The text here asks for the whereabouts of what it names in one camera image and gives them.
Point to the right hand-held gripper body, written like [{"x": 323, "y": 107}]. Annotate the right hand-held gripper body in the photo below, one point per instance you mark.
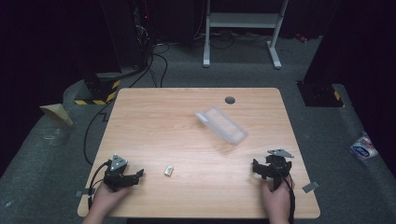
[{"x": 278, "y": 166}]

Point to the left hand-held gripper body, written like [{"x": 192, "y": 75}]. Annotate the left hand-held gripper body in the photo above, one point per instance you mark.
[{"x": 115, "y": 174}]

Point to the person's left hand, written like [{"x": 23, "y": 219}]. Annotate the person's left hand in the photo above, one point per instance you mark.
[{"x": 107, "y": 196}]

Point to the person's right hand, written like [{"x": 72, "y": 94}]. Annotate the person's right hand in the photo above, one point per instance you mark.
[{"x": 275, "y": 199}]

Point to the small white eraser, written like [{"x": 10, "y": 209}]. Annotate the small white eraser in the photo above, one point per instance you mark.
[{"x": 168, "y": 170}]

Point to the grey tape strip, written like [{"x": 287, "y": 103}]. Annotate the grey tape strip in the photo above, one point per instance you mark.
[
  {"x": 83, "y": 193},
  {"x": 310, "y": 187}
]

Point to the clear plastic box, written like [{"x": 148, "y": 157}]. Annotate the clear plastic box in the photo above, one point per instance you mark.
[{"x": 221, "y": 125}]

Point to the yellow black striped block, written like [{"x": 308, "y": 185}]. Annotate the yellow black striped block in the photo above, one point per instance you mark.
[{"x": 106, "y": 93}]

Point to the beige cardboard wedge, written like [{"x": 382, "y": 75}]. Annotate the beige cardboard wedge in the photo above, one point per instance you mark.
[{"x": 57, "y": 113}]

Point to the black box with yellow stripe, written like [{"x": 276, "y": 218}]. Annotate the black box with yellow stripe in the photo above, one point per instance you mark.
[{"x": 322, "y": 95}]

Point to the white blue tissue packet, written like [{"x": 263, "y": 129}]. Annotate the white blue tissue packet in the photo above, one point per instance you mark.
[{"x": 363, "y": 147}]

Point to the white metal stand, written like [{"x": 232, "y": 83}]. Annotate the white metal stand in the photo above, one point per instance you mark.
[{"x": 243, "y": 20}]

